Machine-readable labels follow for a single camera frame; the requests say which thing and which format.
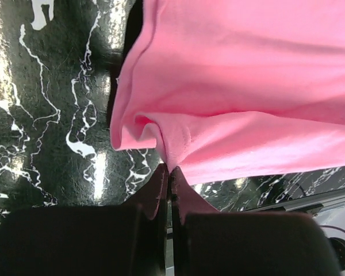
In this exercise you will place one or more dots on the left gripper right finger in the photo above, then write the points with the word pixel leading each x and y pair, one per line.
pixel 209 242

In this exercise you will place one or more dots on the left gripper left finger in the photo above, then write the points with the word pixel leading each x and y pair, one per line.
pixel 125 239

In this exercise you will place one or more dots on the pink t shirt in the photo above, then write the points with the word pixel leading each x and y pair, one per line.
pixel 231 89

